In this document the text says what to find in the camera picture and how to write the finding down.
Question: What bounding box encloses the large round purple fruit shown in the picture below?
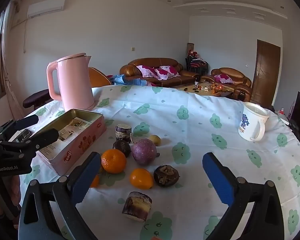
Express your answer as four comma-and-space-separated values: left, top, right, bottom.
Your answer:
131, 138, 161, 165

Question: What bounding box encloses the stack of dark chairs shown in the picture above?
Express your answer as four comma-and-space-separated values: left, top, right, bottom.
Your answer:
185, 55, 209, 77

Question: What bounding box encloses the brown wooden door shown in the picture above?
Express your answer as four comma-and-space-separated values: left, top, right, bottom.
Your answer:
250, 39, 282, 105

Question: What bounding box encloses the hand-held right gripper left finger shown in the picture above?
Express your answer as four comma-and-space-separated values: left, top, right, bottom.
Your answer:
18, 152, 102, 240

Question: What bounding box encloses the pink electric kettle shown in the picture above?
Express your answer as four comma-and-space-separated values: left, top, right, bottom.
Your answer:
46, 53, 95, 112

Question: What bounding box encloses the cluttered coffee table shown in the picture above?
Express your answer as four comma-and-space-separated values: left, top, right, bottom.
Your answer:
171, 80, 233, 99

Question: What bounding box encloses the large orange tangerine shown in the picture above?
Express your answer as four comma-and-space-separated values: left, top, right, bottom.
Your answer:
101, 149, 127, 174

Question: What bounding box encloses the white mug with blue print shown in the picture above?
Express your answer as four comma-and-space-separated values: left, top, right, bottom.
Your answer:
237, 102, 270, 142

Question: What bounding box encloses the brown leather armchair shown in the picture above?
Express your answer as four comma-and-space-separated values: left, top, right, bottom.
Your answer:
204, 67, 252, 102

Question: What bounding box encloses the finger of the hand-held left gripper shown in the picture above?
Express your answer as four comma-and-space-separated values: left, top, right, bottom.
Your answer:
0, 114, 40, 140
0, 128, 60, 155

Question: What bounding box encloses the white tablecloth with green clouds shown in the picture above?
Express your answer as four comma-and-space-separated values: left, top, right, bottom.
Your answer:
19, 84, 300, 240

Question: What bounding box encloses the purple sugarcane piece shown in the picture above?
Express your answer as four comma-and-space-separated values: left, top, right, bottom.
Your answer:
115, 124, 132, 143
122, 191, 152, 222

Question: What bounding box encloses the small orange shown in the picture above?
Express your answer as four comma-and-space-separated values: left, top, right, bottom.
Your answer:
89, 164, 104, 188

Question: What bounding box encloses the dark brown wrinkled fruit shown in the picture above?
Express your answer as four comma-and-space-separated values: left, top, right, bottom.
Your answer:
154, 164, 180, 187

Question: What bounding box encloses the pink floral pillow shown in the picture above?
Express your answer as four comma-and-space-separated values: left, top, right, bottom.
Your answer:
214, 74, 234, 84
136, 65, 158, 78
152, 66, 180, 80

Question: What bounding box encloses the pink curtain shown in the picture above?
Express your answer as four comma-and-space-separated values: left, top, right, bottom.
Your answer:
1, 2, 25, 120

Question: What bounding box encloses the orange leather chair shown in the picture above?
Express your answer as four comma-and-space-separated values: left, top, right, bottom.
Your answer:
88, 67, 113, 88

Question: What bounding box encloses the brown leather sofa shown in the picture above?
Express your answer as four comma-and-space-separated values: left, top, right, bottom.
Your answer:
119, 57, 200, 87

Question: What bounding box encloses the pink metal tin box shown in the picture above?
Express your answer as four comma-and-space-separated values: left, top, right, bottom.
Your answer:
36, 108, 107, 176

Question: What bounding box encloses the white air conditioner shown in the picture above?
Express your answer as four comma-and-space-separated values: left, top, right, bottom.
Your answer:
27, 0, 66, 19

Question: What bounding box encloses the printed paper leaflet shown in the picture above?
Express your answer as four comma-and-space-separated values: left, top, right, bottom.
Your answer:
42, 116, 92, 155

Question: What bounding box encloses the dark purple passion fruit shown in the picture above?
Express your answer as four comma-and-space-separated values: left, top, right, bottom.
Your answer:
112, 139, 132, 158

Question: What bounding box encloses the dark maroon stool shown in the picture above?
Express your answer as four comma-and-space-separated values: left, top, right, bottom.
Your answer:
23, 89, 54, 109

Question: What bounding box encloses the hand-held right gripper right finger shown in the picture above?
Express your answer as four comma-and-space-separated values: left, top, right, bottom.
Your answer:
202, 152, 285, 240

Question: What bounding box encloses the smooth orange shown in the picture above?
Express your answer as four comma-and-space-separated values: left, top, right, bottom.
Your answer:
129, 168, 154, 190

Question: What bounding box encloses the small yellow fruit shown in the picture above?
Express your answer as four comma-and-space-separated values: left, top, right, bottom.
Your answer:
149, 134, 162, 147

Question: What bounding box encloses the blue clothes pile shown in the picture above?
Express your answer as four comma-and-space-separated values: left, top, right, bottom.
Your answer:
107, 74, 155, 87

